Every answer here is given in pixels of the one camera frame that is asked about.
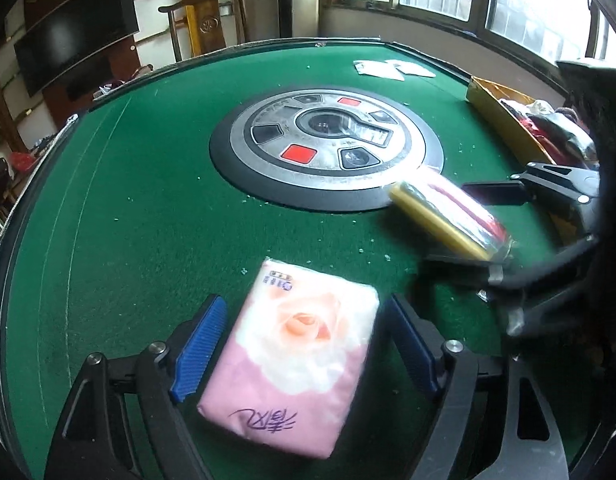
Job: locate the small red sack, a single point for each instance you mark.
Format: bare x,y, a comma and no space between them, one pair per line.
22,161

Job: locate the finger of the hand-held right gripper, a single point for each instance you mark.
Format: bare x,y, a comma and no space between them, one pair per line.
493,194
533,275

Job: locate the white packet with red print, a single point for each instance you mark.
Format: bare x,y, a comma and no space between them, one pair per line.
375,70

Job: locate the assorted household clutter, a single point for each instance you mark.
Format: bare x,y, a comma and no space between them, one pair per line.
112,87

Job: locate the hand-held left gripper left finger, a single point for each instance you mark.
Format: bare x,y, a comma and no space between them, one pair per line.
197,350

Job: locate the colourful sponge pack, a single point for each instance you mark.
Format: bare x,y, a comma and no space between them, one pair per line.
438,215

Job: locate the black television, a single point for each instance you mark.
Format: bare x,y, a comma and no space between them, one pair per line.
72,35

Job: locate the round table control panel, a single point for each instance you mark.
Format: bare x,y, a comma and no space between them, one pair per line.
308,170

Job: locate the plain white packet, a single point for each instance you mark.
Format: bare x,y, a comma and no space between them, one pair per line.
418,69

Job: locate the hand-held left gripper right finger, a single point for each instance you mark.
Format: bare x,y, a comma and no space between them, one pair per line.
413,345

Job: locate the yellow wooden board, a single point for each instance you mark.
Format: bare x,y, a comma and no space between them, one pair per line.
205,10

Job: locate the long black package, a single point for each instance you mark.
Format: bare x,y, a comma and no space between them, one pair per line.
568,135

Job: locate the yellow cardboard box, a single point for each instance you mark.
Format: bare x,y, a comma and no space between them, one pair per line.
493,100

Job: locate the pink tissue pack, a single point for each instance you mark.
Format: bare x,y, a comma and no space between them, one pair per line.
288,360

